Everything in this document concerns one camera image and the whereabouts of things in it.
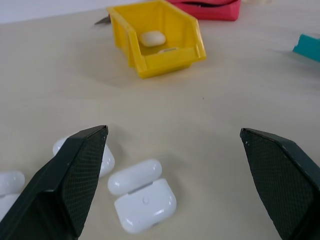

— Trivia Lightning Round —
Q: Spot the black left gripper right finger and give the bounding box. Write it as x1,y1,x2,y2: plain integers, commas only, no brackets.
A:
239,127,320,240

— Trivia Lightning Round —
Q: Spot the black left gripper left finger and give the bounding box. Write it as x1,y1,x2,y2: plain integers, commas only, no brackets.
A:
0,124,109,240

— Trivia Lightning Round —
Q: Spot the white earbud case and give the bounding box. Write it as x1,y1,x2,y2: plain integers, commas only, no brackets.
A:
0,170,26,222
52,136,116,179
107,159,178,235
139,30,167,48

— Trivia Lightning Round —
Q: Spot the yellow plastic bin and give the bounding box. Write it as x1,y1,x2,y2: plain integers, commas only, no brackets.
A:
106,0,207,80

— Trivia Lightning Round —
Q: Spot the blue red earbud holder fixture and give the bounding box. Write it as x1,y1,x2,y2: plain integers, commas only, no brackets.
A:
292,34,320,63

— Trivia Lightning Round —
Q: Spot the pink fabric pouch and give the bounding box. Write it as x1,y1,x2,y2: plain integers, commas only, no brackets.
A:
166,0,242,22

